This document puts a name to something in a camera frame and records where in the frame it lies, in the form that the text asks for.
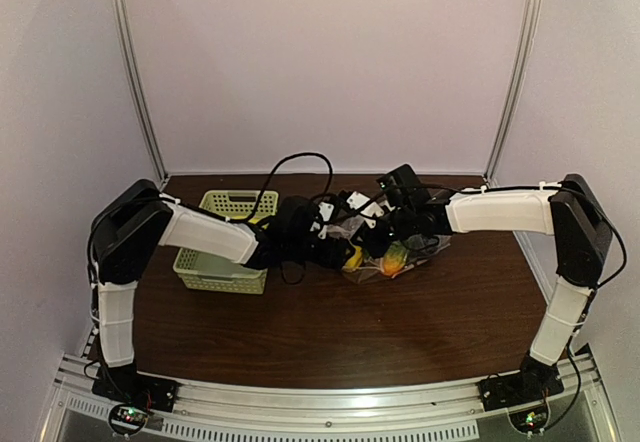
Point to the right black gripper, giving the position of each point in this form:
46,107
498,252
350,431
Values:
376,241

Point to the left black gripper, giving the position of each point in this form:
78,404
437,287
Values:
335,250

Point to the clear zip top bag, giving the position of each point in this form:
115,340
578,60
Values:
379,254

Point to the yellow fake banana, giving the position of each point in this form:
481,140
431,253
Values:
355,261

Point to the green plastic basket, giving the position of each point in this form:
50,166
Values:
206,272

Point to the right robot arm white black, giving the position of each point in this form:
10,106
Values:
566,211

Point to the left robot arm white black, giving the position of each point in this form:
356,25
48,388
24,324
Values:
124,236

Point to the orange fake fruit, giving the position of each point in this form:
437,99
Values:
394,259

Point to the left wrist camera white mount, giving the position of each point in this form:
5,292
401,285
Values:
323,219

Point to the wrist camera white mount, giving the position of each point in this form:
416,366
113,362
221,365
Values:
323,219
364,209

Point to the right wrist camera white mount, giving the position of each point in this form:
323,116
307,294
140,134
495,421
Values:
364,209

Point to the aluminium front rail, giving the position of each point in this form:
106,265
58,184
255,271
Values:
448,411

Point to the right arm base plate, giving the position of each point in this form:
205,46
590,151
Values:
518,388

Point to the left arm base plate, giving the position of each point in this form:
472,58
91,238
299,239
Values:
133,388

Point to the right aluminium frame post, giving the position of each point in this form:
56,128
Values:
526,38

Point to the aluminium frame post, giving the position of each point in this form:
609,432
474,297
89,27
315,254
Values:
526,38
134,79

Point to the left aluminium frame post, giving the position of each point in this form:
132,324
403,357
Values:
134,79

